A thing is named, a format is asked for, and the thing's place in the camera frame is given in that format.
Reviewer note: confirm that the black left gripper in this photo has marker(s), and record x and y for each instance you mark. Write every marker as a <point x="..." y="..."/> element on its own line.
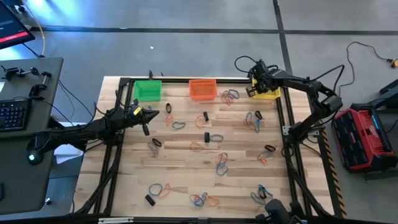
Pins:
<point x="139" y="118"/>

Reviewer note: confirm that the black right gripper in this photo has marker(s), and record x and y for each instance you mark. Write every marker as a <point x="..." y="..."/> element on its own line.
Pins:
<point x="264" y="79"/>

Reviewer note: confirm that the yellow plastic basket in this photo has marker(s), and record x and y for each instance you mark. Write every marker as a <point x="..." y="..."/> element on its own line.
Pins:
<point x="274" y="94"/>

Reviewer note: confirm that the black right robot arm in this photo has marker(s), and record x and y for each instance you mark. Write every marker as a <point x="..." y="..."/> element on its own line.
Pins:
<point x="298" y="82"/>

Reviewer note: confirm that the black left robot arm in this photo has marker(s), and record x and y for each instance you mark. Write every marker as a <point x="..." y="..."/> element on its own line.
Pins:
<point x="93" y="127"/>

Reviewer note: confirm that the yellow tape tag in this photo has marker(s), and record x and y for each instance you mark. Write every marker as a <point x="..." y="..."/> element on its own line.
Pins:
<point x="137" y="111"/>

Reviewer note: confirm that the green plastic basket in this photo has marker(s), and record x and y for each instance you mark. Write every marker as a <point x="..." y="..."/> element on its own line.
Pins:
<point x="147" y="91"/>

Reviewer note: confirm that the black table clamp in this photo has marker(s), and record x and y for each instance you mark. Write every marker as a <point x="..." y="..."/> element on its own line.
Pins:
<point x="150" y="75"/>

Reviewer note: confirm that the orange plastic basket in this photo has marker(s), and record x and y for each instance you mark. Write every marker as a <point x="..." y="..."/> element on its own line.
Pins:
<point x="202" y="89"/>

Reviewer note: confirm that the white paper sheet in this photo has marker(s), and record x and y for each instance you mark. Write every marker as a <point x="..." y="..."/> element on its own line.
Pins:
<point x="66" y="154"/>

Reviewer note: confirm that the red black tool case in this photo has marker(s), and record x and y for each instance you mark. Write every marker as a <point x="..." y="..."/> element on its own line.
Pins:
<point x="360" y="140"/>

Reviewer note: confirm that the orange black hazard strip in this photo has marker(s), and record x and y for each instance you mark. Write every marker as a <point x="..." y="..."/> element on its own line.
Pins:
<point x="334" y="180"/>

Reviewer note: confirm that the black metal clamp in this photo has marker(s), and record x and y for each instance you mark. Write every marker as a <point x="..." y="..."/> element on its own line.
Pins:
<point x="37" y="90"/>
<point x="18" y="72"/>

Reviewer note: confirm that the black computer mouse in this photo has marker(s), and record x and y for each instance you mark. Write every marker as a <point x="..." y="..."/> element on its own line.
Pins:
<point x="34" y="157"/>

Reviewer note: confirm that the black stand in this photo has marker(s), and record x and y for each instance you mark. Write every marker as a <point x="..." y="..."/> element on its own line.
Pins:
<point x="388" y="90"/>

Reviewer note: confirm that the yellow plug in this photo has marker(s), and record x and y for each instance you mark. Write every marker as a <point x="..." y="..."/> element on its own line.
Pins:
<point x="394" y="63"/>

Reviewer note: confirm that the small metal knob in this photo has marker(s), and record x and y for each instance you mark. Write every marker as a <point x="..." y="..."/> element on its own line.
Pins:
<point x="48" y="201"/>

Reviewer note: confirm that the black backlit keyboard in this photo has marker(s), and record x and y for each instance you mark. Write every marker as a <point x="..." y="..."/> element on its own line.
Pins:
<point x="14" y="115"/>

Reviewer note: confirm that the grey desk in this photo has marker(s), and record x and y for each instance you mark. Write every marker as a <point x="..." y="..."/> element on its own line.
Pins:
<point x="37" y="193"/>

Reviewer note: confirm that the black computer monitor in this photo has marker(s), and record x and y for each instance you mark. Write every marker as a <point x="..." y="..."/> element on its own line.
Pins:
<point x="12" y="28"/>

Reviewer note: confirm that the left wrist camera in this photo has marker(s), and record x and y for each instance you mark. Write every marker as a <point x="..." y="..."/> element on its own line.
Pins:
<point x="136" y="102"/>

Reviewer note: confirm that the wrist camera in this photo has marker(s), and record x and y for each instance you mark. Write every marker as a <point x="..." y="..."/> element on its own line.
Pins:
<point x="259" y="67"/>
<point x="136" y="102"/>

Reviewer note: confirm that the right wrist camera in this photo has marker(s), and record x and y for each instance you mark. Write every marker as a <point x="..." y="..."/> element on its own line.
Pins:
<point x="259" y="67"/>

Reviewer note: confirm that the black aluminium table frame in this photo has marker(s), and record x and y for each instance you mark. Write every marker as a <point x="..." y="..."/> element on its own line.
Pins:
<point x="174" y="81"/>

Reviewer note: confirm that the silver metal bracket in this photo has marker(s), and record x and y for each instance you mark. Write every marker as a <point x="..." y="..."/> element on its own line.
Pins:
<point x="115" y="220"/>

